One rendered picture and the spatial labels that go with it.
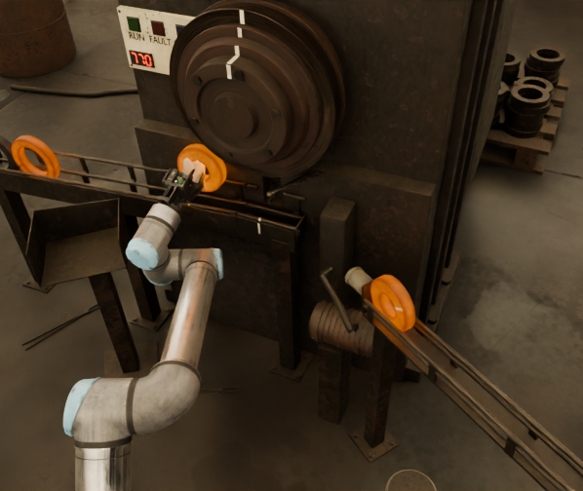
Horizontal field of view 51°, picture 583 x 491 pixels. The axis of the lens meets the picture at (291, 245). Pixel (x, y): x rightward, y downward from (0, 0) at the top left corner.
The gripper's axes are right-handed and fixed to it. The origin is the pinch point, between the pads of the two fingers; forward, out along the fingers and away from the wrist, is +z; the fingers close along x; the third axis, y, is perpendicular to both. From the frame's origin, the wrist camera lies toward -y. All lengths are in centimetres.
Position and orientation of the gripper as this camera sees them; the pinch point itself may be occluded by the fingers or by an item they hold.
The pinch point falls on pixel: (200, 163)
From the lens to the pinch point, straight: 188.6
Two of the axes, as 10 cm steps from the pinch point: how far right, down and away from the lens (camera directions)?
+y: -1.5, -5.3, -8.3
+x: -9.2, -2.4, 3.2
